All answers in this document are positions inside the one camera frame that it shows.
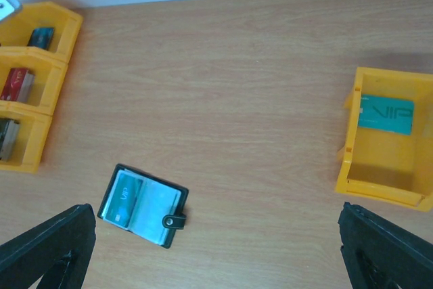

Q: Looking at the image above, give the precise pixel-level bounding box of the red card in bin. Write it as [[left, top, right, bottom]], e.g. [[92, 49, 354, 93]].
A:
[[1, 68, 35, 103]]

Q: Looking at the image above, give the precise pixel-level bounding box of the dark VIP card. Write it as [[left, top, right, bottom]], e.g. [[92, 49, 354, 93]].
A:
[[1, 118, 20, 161]]

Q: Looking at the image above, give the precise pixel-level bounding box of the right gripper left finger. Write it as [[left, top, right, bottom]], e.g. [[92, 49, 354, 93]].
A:
[[1, 204, 96, 288]]

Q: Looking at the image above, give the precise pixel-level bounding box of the black card holder wallet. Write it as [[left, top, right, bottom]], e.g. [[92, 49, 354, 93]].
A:
[[97, 163, 189, 249]]

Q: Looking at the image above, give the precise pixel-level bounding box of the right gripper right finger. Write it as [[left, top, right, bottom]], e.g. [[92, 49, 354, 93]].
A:
[[338, 202, 432, 288]]

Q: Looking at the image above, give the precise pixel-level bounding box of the blue credit card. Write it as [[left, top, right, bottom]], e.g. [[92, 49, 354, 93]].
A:
[[27, 27, 55, 50], [103, 170, 143, 229]]

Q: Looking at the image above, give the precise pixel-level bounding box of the yellow bin far left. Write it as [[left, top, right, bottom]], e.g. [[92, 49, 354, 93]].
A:
[[1, 1, 83, 63]]

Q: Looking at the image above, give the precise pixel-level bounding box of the yellow bin middle left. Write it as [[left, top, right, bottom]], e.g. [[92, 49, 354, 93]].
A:
[[1, 48, 68, 116]]

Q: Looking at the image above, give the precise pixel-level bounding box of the yellow bin near left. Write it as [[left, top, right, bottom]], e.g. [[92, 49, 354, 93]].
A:
[[1, 102, 52, 173]]

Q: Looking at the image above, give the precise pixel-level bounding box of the green card in right bin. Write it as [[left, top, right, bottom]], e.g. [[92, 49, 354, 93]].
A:
[[358, 95, 415, 135]]

